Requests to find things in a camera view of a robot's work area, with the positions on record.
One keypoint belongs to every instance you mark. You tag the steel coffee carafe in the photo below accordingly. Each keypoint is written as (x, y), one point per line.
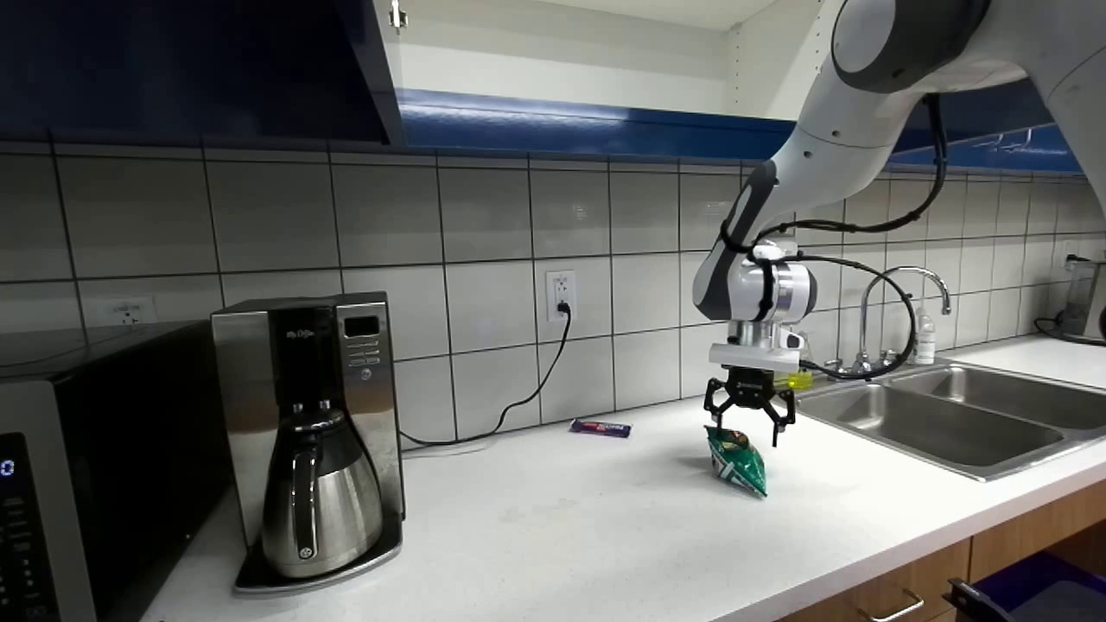
(323, 506)

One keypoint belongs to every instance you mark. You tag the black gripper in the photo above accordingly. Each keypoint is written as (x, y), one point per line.
(755, 387)

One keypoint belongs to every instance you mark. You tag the white pump bottle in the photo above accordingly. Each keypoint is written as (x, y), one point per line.
(925, 343)

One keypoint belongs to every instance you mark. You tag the dark countertop appliance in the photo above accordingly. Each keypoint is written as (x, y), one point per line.
(1080, 301)

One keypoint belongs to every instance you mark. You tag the green snack packet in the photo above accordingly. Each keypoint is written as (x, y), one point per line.
(741, 464)

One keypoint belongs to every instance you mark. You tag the wooden base cabinets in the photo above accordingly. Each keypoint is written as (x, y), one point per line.
(1015, 535)

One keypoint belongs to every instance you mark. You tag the black microwave oven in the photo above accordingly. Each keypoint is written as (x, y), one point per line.
(125, 460)

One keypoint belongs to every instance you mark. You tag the blue bin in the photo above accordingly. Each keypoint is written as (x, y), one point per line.
(1037, 587)

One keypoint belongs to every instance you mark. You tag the silver cabinet hinge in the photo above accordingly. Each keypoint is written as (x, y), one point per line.
(398, 15)

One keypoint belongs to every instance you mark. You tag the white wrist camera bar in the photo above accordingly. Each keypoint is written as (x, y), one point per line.
(755, 353)

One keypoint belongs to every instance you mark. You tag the stainless steel coffee maker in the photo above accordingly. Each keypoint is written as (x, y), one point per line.
(368, 390)

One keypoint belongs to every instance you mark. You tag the purple candy bar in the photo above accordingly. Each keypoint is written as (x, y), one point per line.
(603, 427)

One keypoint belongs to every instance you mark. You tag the white wall outlet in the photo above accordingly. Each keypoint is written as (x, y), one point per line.
(560, 301)

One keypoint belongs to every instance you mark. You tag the stainless steel double sink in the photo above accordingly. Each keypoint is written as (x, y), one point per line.
(954, 419)

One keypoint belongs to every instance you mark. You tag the chrome sink faucet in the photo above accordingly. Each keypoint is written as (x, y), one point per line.
(877, 301)

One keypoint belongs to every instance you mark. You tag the blue cabinet door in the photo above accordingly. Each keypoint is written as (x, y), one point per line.
(195, 62)
(991, 142)

